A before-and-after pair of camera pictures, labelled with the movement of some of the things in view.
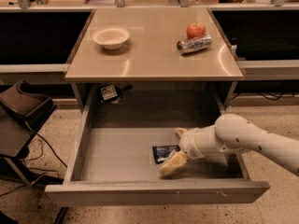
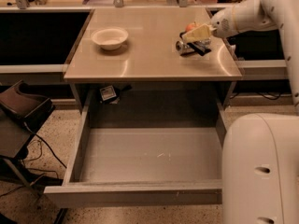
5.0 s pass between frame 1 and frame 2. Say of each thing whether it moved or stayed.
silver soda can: stayed
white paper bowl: stayed
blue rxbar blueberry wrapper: moved
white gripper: moved
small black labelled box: stayed
